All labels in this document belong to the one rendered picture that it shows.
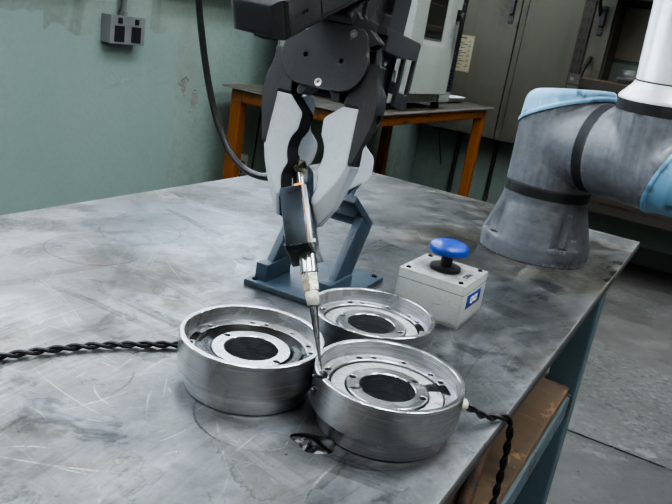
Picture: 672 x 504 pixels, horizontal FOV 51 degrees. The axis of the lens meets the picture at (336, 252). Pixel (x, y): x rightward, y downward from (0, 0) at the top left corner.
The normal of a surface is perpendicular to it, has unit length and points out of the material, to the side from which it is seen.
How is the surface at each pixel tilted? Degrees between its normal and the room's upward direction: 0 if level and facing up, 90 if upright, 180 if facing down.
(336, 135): 82
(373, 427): 90
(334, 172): 82
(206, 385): 90
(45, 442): 0
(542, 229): 72
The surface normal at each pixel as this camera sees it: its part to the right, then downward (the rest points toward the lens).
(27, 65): 0.85, 0.28
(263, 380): 0.26, 0.33
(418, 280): -0.50, 0.19
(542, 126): -0.72, 0.07
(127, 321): 0.15, -0.94
